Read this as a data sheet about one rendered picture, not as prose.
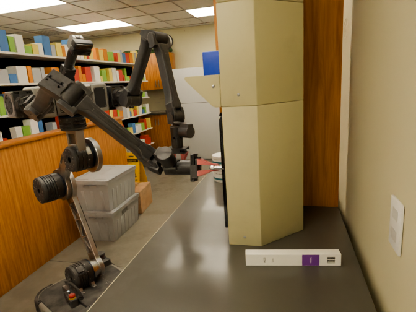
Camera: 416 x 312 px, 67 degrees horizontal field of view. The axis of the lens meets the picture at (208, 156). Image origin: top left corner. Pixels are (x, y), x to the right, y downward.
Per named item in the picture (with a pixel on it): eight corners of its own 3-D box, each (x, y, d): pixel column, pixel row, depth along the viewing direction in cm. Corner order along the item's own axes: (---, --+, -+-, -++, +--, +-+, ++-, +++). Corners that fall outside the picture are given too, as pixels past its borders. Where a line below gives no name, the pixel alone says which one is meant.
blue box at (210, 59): (234, 75, 125) (233, 51, 123) (229, 75, 115) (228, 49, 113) (210, 77, 127) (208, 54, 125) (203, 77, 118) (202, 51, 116)
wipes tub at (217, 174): (238, 176, 186) (236, 151, 182) (234, 182, 173) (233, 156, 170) (216, 176, 189) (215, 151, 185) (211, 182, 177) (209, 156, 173)
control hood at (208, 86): (238, 100, 128) (236, 75, 126) (221, 107, 97) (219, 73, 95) (210, 101, 131) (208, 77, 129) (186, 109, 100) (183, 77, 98)
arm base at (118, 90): (124, 106, 185) (121, 85, 182) (132, 105, 180) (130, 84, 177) (111, 107, 179) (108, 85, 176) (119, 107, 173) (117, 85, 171)
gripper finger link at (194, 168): (216, 158, 111) (191, 158, 113) (216, 178, 111) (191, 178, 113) (220, 158, 117) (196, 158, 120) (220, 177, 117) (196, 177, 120)
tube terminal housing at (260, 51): (301, 210, 132) (301, 13, 115) (304, 249, 102) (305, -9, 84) (242, 207, 138) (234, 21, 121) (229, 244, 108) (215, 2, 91)
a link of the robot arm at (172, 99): (162, 38, 157) (145, 34, 149) (169, 33, 153) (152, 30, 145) (181, 122, 157) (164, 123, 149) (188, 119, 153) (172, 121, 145)
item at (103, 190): (140, 192, 359) (137, 164, 351) (112, 213, 302) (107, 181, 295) (108, 190, 370) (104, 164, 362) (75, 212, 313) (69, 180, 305)
